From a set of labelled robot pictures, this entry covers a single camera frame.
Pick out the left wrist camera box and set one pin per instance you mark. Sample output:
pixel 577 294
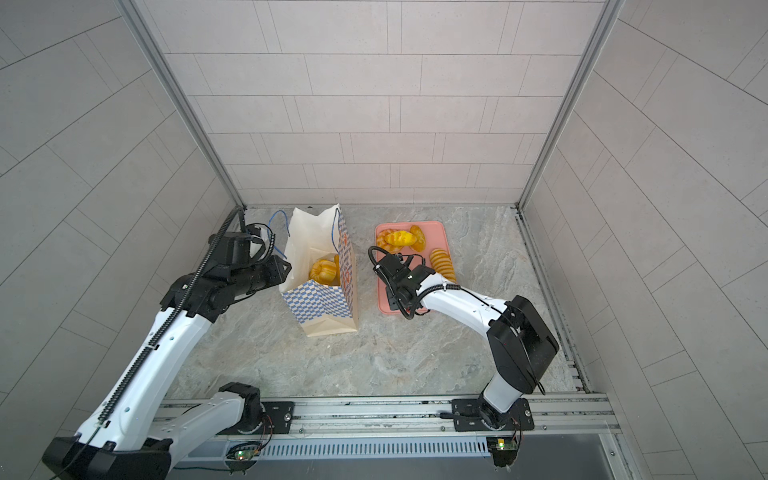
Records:
pixel 236 248

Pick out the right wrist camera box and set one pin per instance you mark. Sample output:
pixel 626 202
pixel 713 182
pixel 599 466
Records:
pixel 390 267

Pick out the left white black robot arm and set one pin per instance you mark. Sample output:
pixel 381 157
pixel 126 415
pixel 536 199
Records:
pixel 120 440

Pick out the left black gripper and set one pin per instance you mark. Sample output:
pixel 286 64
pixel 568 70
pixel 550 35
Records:
pixel 275 264

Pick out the long yellow baguette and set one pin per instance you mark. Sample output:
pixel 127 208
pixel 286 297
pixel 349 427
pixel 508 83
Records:
pixel 337 279

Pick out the striped long bread roll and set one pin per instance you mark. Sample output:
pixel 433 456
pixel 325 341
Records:
pixel 442 263

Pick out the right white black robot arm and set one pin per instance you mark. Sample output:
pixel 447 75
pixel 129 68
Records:
pixel 521 344

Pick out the blue checkered paper bag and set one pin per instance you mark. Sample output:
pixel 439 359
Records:
pixel 320 290

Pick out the small brown oval bun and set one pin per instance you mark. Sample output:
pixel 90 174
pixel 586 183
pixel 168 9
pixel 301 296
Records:
pixel 419 244

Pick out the green circuit board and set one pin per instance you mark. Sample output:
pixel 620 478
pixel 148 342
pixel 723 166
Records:
pixel 503 450
pixel 243 456

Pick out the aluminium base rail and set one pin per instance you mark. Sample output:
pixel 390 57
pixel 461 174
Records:
pixel 398 426

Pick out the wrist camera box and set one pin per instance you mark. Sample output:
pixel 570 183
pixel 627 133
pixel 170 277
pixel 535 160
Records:
pixel 390 267
pixel 236 248

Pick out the left green circuit board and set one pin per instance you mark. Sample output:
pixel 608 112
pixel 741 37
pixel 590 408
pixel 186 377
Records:
pixel 243 456

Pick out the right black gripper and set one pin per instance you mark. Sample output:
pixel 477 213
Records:
pixel 390 290

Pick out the pale yellow bread slice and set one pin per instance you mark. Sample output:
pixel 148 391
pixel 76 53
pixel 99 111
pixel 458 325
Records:
pixel 323 272

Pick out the bright yellow croissant bread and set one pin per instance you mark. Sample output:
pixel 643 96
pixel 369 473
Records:
pixel 400 238

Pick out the right green circuit board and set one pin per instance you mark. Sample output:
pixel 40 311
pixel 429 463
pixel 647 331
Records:
pixel 503 450

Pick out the twisted yellow pretzel bread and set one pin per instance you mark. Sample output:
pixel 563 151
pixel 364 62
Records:
pixel 381 241

